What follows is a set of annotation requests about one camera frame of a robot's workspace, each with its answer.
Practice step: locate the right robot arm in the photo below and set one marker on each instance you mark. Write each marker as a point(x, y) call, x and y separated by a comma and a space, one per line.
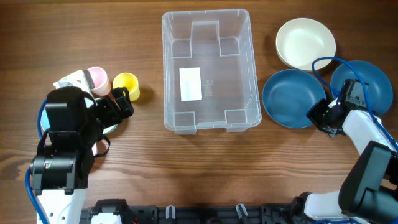
point(361, 198)

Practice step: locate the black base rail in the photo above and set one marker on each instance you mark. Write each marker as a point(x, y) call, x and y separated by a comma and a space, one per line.
point(263, 214)

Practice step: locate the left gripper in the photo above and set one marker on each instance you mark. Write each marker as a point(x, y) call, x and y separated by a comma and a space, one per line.
point(117, 114)

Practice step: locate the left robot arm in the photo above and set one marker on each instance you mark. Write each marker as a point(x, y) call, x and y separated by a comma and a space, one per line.
point(57, 178)

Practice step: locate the cream bowl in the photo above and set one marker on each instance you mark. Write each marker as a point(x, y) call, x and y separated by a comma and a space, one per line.
point(301, 41)

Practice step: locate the mint green small bowl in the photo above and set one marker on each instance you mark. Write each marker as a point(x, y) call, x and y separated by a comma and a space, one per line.
point(110, 128)

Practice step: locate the yellow cup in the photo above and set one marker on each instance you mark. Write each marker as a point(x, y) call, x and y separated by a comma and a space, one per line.
point(129, 81)

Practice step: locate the pink small bowl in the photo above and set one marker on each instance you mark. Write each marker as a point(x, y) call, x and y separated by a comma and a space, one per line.
point(94, 149)

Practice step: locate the dark blue bowl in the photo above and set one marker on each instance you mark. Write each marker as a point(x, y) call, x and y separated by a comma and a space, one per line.
point(379, 86)
point(289, 94)

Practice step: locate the pink cup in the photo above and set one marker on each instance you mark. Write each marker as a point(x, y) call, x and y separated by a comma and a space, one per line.
point(101, 81)

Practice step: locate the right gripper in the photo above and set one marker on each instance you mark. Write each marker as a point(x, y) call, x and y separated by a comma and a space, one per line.
point(321, 111)

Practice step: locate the light blue small bowl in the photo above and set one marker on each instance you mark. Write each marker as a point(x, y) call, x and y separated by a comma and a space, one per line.
point(44, 121)

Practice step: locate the clear plastic storage bin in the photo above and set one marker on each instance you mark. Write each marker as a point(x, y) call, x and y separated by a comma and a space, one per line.
point(220, 43)

